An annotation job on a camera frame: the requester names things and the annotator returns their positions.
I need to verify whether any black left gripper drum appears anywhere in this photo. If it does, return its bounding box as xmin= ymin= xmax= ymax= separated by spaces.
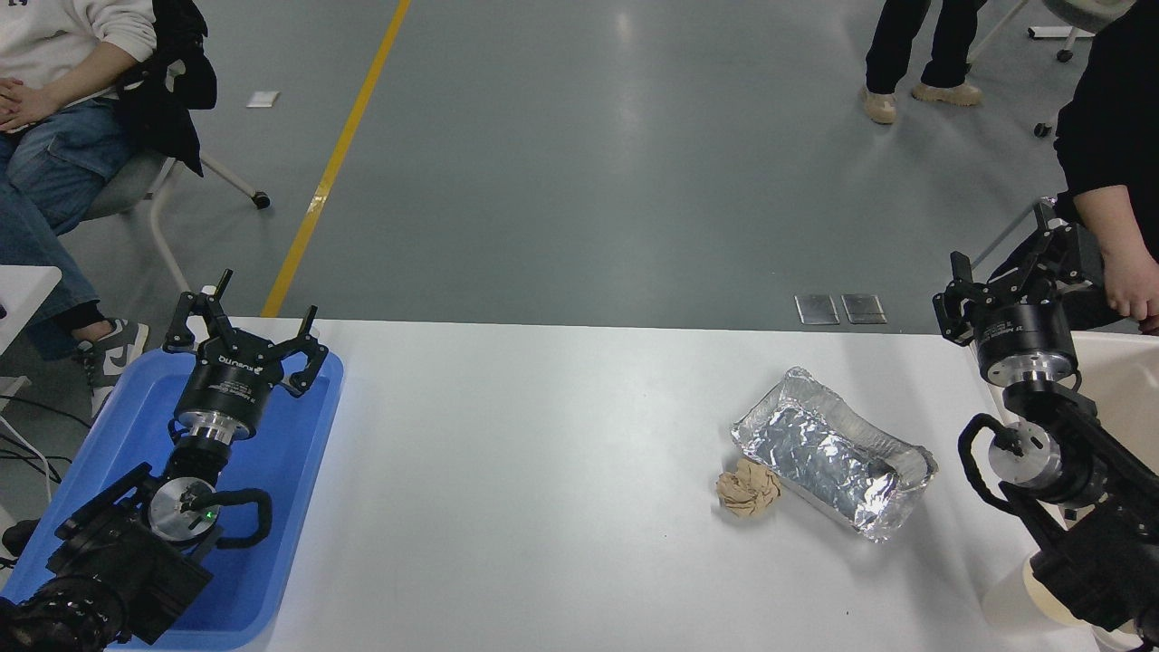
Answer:
xmin=176 ymin=333 xmax=280 ymax=428

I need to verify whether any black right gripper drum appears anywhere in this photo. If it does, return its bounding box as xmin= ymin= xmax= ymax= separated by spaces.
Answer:
xmin=975 ymin=302 xmax=1079 ymax=373

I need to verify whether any pale paper cup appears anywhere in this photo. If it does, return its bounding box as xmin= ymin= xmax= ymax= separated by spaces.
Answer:
xmin=982 ymin=552 xmax=1097 ymax=632

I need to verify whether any person's hand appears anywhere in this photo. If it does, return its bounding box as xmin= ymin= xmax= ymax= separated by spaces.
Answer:
xmin=0 ymin=77 xmax=58 ymax=131
xmin=1100 ymin=243 xmax=1159 ymax=336

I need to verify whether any grey metal rod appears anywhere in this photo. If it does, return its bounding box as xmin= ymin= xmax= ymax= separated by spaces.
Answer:
xmin=972 ymin=199 xmax=1042 ymax=273

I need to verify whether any blue plastic tray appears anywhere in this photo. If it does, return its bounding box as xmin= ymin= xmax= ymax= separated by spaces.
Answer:
xmin=0 ymin=344 xmax=345 ymax=651

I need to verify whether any large pale bin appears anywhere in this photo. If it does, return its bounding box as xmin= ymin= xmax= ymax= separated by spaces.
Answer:
xmin=971 ymin=330 xmax=1159 ymax=652

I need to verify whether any grey chair with white legs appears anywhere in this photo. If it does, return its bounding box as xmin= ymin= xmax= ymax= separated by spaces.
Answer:
xmin=83 ymin=149 xmax=273 ymax=295

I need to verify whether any person in black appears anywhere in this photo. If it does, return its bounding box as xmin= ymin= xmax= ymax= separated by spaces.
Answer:
xmin=1055 ymin=0 xmax=1159 ymax=336

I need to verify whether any small white table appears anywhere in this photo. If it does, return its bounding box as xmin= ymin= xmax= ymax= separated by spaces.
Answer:
xmin=0 ymin=264 xmax=62 ymax=399

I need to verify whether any crumpled foil tray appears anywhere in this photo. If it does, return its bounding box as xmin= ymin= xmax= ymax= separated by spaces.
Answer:
xmin=730 ymin=366 xmax=939 ymax=542

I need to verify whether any seated person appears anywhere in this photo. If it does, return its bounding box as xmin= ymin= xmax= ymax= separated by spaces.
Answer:
xmin=0 ymin=0 xmax=157 ymax=419

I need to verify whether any black jacket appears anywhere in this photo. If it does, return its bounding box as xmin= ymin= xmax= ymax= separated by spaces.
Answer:
xmin=113 ymin=0 xmax=218 ymax=177

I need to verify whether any white rolling chair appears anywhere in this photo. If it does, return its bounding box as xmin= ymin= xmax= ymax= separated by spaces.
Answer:
xmin=964 ymin=0 xmax=1137 ymax=139

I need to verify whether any small black floor object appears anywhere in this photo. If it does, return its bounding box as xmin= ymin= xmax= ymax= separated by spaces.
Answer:
xmin=0 ymin=518 xmax=43 ymax=559

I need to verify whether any person with tan shoes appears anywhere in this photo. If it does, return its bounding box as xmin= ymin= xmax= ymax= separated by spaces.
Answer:
xmin=863 ymin=0 xmax=988 ymax=126

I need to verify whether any crumpled tan paper ball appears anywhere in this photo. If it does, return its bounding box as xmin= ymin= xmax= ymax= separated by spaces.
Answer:
xmin=715 ymin=457 xmax=782 ymax=520

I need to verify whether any black floor cable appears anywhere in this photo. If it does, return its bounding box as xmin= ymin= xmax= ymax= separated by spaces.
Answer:
xmin=0 ymin=395 xmax=93 ymax=486

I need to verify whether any white floor cable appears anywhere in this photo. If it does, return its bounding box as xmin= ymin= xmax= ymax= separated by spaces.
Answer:
xmin=0 ymin=415 xmax=55 ymax=504

